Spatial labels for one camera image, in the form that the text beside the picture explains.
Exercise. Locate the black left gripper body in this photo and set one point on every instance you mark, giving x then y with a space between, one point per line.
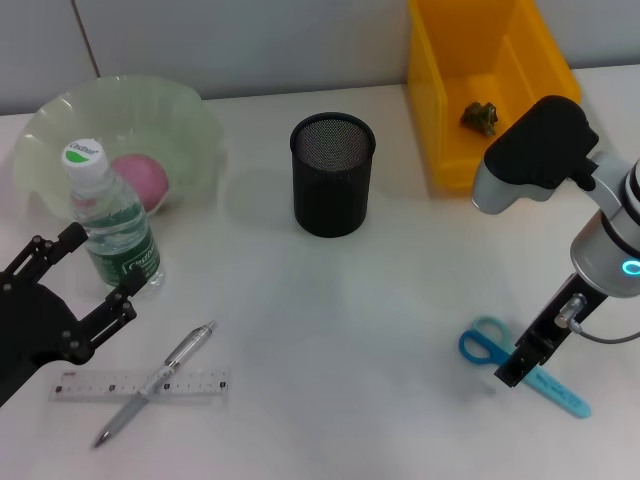
30 325

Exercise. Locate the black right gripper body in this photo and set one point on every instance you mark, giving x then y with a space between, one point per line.
542 335

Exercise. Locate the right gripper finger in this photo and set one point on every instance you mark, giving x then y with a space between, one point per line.
512 365
532 365

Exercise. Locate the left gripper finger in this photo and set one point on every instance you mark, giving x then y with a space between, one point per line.
45 250
107 320

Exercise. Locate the blue scissors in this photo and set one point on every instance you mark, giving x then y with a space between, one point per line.
480 345

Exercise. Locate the clear water bottle green label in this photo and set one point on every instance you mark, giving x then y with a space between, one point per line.
120 235

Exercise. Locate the silver ballpoint pen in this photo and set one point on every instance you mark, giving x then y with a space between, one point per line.
185 350

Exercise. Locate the clear plastic ruler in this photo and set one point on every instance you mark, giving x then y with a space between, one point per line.
200 387

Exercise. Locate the pale green wavy fruit plate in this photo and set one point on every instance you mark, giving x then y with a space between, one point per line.
165 115

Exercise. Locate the black mesh pen holder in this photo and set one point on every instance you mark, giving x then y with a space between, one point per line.
330 195

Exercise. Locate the yellow plastic storage bin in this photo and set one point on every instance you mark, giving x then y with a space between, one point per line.
450 130

